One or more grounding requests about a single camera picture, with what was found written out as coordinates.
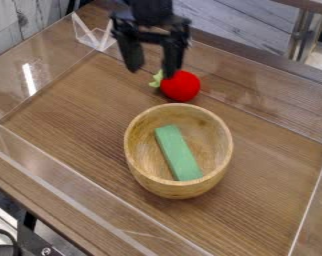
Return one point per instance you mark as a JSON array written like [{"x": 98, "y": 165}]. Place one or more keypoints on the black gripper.
[{"x": 171, "y": 32}]

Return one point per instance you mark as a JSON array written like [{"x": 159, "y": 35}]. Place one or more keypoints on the red plush strawberry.
[{"x": 182, "y": 87}]

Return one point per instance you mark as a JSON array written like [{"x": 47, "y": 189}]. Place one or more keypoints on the wooden bowl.
[{"x": 210, "y": 141}]

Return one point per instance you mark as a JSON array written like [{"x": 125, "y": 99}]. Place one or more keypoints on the green rectangular block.
[{"x": 178, "y": 153}]

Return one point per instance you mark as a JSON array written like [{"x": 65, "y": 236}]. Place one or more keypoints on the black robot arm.
[{"x": 147, "y": 21}]

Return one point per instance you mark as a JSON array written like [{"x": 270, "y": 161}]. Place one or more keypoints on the black table leg clamp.
[{"x": 33, "y": 244}]

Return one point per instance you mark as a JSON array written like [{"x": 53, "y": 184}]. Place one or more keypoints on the metal stool frame background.
[{"x": 305, "y": 36}]

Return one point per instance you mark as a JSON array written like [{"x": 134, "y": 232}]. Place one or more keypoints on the clear acrylic tray wall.
[{"x": 42, "y": 176}]

